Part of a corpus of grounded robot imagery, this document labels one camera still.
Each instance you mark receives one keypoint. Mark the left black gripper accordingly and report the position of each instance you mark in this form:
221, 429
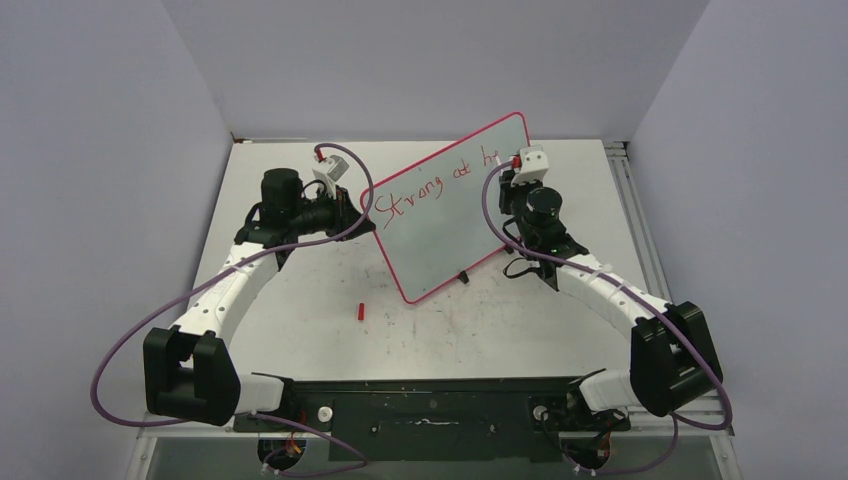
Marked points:
343, 213

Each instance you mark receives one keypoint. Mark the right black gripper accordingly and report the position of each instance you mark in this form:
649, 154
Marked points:
508, 190

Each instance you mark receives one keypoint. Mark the pink framed whiteboard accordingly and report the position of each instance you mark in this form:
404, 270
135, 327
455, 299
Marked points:
429, 215

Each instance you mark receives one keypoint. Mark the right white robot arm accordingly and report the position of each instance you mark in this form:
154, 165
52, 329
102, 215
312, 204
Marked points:
673, 371

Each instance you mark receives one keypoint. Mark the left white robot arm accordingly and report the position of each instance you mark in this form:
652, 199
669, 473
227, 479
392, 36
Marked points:
189, 373

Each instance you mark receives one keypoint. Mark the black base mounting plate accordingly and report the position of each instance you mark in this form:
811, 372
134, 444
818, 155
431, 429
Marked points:
443, 420

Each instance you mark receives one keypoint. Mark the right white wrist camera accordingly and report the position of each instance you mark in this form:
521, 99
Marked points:
529, 165

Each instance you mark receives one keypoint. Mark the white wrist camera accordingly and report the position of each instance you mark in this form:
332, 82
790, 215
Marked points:
529, 165
330, 170

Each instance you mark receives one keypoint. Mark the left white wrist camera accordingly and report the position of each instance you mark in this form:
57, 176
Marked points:
330, 170

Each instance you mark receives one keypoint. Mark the aluminium rail frame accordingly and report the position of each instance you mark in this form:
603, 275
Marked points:
590, 460

